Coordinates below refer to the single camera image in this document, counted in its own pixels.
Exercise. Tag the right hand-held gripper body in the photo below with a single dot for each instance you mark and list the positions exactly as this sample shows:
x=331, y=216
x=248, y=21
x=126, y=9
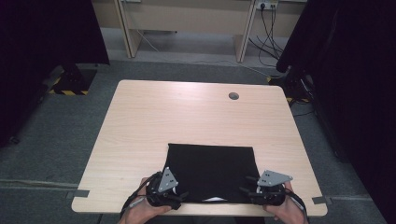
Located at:
x=271, y=194

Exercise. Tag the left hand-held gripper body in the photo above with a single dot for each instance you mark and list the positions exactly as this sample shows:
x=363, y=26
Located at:
x=155, y=193

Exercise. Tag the black tank top white trim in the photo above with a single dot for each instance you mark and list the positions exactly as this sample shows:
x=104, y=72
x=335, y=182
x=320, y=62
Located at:
x=211, y=171

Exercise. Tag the person's right hand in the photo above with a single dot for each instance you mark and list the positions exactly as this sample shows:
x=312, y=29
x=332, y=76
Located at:
x=288, y=211

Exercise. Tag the person's left hand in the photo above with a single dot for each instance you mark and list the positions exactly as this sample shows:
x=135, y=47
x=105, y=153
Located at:
x=140, y=211

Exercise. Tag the grey tape piece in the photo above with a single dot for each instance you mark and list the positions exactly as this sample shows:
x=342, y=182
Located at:
x=321, y=200
x=77, y=194

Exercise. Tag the black stand base hazard tape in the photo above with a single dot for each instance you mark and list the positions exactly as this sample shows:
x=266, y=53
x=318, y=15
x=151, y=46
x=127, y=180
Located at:
x=73, y=82

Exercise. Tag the tall black curtain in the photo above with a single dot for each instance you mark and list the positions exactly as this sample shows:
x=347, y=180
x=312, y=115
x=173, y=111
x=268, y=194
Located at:
x=358, y=77

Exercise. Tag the small black caster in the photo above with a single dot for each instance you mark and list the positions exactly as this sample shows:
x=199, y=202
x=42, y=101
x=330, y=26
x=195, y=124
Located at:
x=14, y=140

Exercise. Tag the white power strip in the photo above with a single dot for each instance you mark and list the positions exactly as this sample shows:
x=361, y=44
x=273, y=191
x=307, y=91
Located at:
x=266, y=4

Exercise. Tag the wide black curtain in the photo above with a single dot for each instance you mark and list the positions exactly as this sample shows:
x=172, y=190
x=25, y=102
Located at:
x=46, y=37

